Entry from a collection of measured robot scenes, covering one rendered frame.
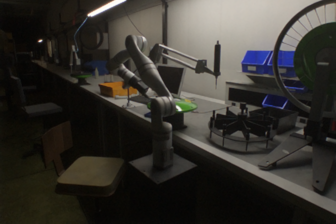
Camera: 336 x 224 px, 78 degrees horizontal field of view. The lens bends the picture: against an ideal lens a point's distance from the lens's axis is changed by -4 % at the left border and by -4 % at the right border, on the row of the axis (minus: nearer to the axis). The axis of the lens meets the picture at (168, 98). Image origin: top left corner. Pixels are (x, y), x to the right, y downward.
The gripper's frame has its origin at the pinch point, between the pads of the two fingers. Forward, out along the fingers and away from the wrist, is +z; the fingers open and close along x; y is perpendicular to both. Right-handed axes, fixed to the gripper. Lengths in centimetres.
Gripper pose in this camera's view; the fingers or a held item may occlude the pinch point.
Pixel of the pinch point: (151, 99)
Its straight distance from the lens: 139.6
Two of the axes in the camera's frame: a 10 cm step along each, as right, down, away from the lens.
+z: 7.7, 6.2, -1.5
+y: 5.4, -7.6, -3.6
